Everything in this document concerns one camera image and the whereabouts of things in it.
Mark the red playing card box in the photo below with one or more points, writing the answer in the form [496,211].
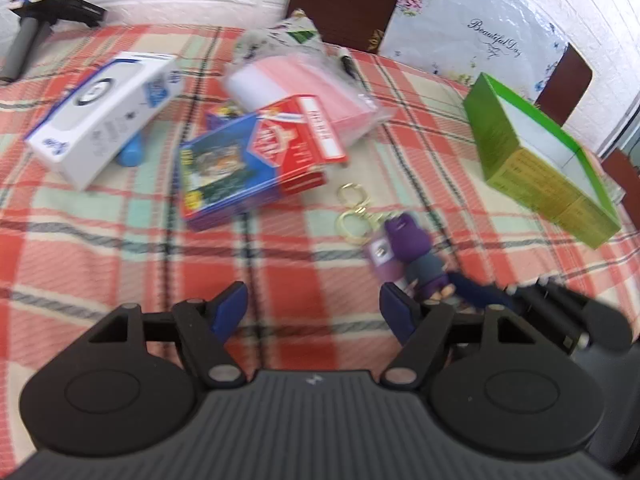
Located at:
[305,145]

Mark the blue plastic object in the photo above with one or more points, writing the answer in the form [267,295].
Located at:
[131,152]

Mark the white printed carton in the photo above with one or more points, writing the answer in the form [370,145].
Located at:
[100,115]

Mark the pink packet in clear bag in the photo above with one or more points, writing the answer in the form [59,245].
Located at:
[305,90]

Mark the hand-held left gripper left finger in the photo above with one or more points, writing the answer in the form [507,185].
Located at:
[231,306]

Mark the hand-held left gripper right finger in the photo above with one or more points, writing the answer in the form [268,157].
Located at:
[395,310]

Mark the black marker pen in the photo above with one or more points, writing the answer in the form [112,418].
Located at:
[346,63]

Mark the green cardboard box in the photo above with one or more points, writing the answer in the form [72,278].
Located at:
[530,160]

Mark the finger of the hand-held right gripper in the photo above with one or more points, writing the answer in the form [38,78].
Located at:
[477,292]
[600,327]

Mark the blue picture card box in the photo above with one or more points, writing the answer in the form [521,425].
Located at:
[225,170]

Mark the plaid blanket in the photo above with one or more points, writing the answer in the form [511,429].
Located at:
[310,255]

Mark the small blue yellow packet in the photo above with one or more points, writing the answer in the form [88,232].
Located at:
[220,117]

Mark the floral pillow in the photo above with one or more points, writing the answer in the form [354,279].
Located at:
[475,20]

